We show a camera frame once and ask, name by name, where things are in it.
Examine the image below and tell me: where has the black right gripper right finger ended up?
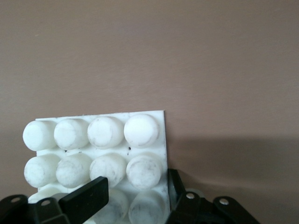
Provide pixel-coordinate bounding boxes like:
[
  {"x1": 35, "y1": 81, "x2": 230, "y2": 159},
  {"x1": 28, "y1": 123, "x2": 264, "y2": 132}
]
[{"x1": 166, "y1": 168, "x2": 258, "y2": 224}]

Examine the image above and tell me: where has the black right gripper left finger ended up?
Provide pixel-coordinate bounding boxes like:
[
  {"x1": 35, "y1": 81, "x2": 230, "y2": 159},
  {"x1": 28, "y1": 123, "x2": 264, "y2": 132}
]
[{"x1": 0, "y1": 176, "x2": 110, "y2": 224}]

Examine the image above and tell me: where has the white studded base plate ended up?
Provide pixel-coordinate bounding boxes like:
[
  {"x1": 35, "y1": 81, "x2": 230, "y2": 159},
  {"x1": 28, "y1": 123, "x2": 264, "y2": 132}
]
[{"x1": 22, "y1": 109, "x2": 170, "y2": 224}]

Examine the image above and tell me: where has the brown table cover sheet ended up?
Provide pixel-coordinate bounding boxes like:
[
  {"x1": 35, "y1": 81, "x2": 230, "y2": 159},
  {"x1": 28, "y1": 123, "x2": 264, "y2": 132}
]
[{"x1": 0, "y1": 0, "x2": 299, "y2": 224}]

